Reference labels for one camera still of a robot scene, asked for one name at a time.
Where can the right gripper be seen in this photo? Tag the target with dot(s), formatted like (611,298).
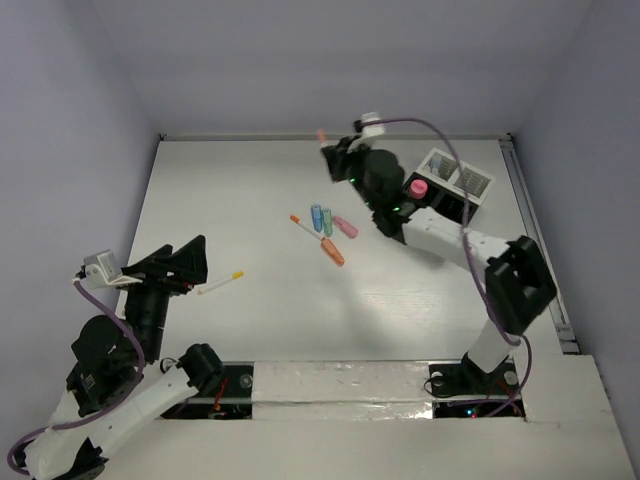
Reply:
(339,156)

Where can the black and white organizer box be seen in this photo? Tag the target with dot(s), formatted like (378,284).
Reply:
(446,193)

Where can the green highlighter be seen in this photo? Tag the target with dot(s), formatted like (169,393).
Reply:
(327,222)

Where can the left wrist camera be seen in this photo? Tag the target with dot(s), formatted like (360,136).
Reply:
(101,270)

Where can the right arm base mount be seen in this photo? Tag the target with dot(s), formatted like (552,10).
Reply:
(475,395)

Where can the orange white pen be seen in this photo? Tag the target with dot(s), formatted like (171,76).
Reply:
(306,228)

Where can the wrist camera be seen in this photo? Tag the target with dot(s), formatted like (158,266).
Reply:
(368,129)
(101,270)

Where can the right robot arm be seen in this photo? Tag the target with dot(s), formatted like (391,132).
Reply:
(430,210)

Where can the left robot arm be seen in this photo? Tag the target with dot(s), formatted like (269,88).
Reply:
(102,405)

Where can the orange highlighter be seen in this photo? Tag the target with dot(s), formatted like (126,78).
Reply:
(332,251)

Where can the yellow white pen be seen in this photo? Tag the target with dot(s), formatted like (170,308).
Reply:
(209,287)

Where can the light blue highlighter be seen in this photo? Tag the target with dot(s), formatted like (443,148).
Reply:
(317,217)

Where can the white foam front board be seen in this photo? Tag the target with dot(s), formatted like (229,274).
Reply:
(572,437)

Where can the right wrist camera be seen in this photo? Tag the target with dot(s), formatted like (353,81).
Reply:
(368,129)

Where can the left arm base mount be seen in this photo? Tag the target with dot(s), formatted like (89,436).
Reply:
(233,401)

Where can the pink capped highlighter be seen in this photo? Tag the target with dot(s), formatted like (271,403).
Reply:
(418,189)

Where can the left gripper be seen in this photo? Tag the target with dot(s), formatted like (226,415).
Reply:
(156,279)

